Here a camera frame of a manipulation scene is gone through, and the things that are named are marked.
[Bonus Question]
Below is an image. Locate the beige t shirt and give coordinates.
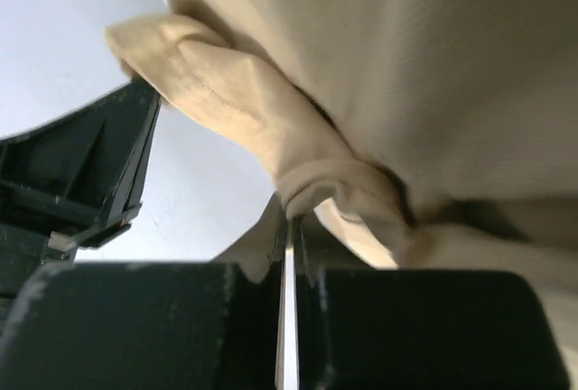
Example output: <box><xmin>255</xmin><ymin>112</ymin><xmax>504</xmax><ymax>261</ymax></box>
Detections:
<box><xmin>106</xmin><ymin>0</ymin><xmax>577</xmax><ymax>364</ymax></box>

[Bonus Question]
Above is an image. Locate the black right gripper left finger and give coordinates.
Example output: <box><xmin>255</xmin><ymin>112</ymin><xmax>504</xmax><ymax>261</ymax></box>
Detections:
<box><xmin>1</xmin><ymin>218</ymin><xmax>286</xmax><ymax>389</ymax></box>

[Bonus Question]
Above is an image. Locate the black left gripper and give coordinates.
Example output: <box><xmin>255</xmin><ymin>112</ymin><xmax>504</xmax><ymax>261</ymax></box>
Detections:
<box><xmin>1</xmin><ymin>79</ymin><xmax>161</xmax><ymax>298</ymax></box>

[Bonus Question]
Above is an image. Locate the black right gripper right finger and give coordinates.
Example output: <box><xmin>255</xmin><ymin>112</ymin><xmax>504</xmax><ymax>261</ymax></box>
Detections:
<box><xmin>292</xmin><ymin>218</ymin><xmax>571</xmax><ymax>389</ymax></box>

